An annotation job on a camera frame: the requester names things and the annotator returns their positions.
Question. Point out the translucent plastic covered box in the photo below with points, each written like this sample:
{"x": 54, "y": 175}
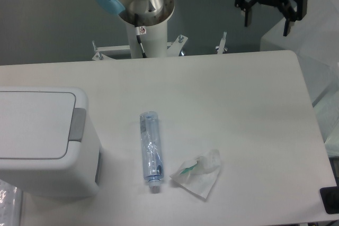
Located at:
{"x": 314, "y": 40}

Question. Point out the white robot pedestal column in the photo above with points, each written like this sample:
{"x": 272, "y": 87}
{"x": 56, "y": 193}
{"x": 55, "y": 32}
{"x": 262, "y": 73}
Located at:
{"x": 153, "y": 39}

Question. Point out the black device at table edge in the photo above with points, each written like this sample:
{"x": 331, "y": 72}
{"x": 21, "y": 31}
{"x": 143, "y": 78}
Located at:
{"x": 330, "y": 200}

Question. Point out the white push-top trash can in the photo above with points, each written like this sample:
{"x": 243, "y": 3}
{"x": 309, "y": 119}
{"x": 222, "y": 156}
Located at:
{"x": 49, "y": 145}

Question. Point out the silver levelling bolt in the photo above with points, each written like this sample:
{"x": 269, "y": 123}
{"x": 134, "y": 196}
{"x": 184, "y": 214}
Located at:
{"x": 221, "y": 47}

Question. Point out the clear plastic sheet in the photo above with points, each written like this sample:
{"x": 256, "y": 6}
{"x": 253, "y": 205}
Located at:
{"x": 11, "y": 200}

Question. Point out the clear crushed plastic bottle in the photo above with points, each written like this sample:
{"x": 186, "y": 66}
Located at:
{"x": 151, "y": 151}

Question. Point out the crumpled white paper wrapper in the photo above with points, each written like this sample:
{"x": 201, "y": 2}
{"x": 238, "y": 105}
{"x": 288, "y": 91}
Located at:
{"x": 199, "y": 175}

